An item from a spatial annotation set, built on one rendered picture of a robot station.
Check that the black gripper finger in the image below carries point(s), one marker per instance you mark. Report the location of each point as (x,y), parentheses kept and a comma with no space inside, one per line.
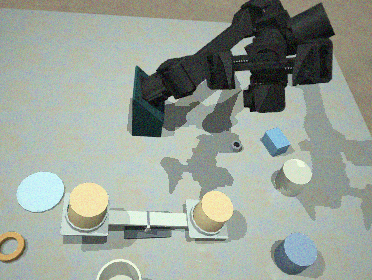
(304,75)
(224,72)

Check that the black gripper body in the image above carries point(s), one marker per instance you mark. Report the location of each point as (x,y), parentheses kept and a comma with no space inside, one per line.
(267,59)

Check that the grey hex nut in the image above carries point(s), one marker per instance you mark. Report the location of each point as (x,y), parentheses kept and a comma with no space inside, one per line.
(235,146)

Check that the light blue block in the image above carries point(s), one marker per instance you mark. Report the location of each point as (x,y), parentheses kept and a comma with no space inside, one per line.
(275,141)

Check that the tan ring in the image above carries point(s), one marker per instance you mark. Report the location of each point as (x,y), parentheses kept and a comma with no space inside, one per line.
(18,252)

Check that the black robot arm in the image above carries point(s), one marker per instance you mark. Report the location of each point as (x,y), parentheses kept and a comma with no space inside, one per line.
(180,76)

